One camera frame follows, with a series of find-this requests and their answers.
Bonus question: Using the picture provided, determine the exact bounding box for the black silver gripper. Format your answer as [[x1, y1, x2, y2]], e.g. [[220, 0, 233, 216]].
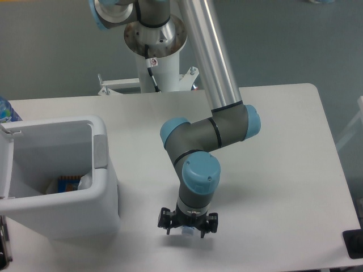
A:
[[157, 199, 218, 238]]

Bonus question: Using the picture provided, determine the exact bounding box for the crushed clear plastic bottle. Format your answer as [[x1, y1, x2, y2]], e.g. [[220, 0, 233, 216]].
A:
[[181, 226, 195, 236]]

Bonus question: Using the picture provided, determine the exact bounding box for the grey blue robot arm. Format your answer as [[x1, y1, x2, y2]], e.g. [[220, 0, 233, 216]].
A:
[[88, 1, 261, 234]]

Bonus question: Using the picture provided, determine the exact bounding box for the white trash can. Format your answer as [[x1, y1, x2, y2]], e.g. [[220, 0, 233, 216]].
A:
[[1, 115, 120, 239]]

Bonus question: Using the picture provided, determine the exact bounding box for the orange blue snack wrapper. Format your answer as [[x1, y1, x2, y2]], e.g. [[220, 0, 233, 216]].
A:
[[57, 175, 82, 193]]

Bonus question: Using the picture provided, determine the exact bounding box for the black clamp at table corner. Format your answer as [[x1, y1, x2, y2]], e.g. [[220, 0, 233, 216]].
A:
[[343, 229, 362, 260]]

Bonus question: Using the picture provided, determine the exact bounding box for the black object at left edge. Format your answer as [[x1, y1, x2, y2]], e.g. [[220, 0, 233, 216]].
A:
[[1, 215, 13, 270]]

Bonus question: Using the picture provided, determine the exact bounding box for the blue labelled water bottle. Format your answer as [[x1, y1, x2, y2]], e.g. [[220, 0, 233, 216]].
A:
[[0, 96, 22, 123]]

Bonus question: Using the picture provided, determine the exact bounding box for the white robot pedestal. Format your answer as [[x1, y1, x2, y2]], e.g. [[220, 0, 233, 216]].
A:
[[98, 52, 199, 95]]

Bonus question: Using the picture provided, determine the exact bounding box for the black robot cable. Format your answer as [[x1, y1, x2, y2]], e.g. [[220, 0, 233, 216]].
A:
[[143, 44, 162, 93]]

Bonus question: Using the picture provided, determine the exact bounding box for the white frame at right edge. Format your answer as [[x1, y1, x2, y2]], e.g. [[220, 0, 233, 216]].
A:
[[335, 96, 362, 152]]

